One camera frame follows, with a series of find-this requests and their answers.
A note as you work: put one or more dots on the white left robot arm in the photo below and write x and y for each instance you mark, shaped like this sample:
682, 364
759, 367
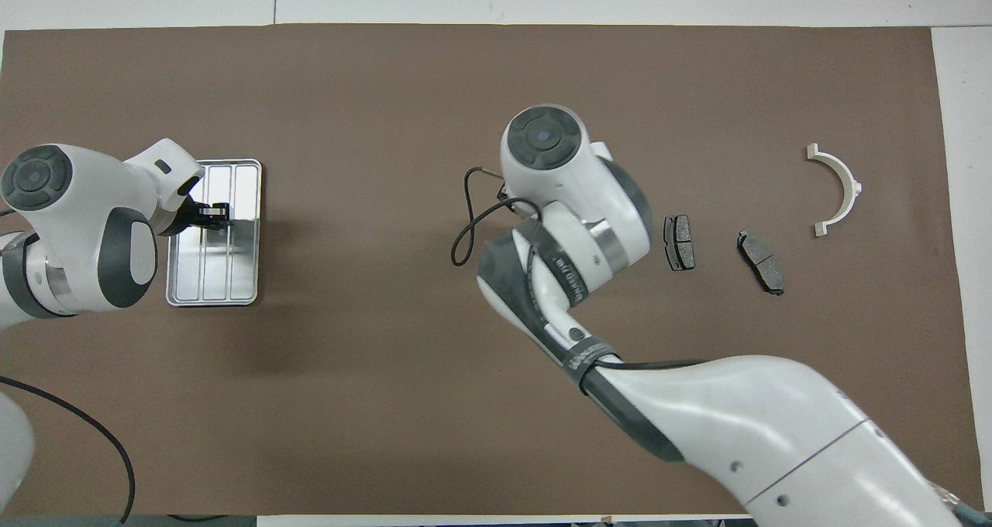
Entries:
77, 201

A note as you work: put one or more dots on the large dark brake pad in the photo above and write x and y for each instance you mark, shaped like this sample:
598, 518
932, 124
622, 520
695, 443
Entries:
761, 261

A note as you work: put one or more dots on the small dark brake pad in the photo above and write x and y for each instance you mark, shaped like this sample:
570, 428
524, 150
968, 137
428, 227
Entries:
680, 242

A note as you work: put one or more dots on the large brown table mat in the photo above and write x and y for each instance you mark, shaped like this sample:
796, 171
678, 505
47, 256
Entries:
387, 395

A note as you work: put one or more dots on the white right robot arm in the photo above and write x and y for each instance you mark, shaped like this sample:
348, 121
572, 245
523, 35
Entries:
736, 418

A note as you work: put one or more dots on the silver metal ribbed tray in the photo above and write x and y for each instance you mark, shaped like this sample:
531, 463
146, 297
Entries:
244, 271

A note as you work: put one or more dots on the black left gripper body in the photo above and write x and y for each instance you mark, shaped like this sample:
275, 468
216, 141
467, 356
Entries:
187, 213

